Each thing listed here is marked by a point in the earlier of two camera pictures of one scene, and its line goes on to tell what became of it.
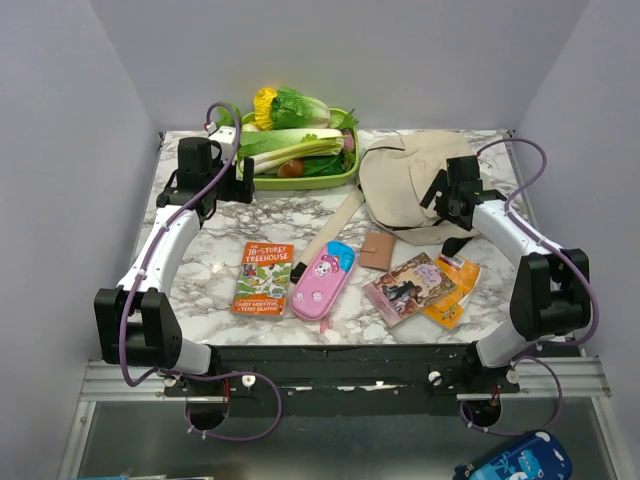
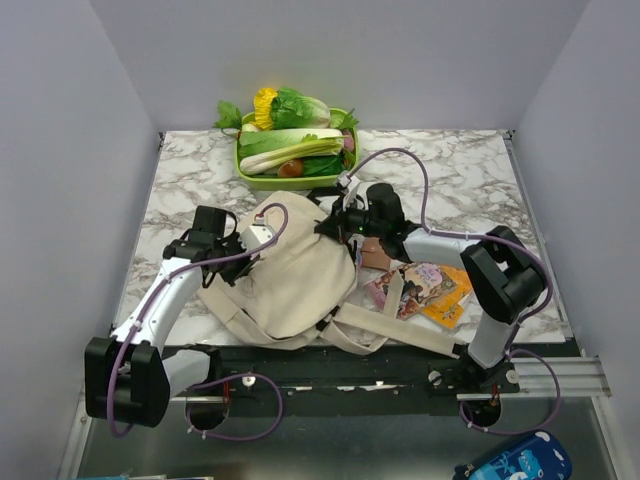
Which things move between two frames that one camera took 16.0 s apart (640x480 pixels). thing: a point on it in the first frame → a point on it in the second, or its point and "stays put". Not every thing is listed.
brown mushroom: (292, 168) stays put
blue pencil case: (535, 455) stays put
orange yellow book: (465, 275) stays put
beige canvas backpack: (395, 174) → (301, 286)
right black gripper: (441, 184) → (336, 225)
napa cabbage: (271, 146) stays put
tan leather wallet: (378, 250) stays put
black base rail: (343, 381) stays put
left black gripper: (241, 190) → (247, 261)
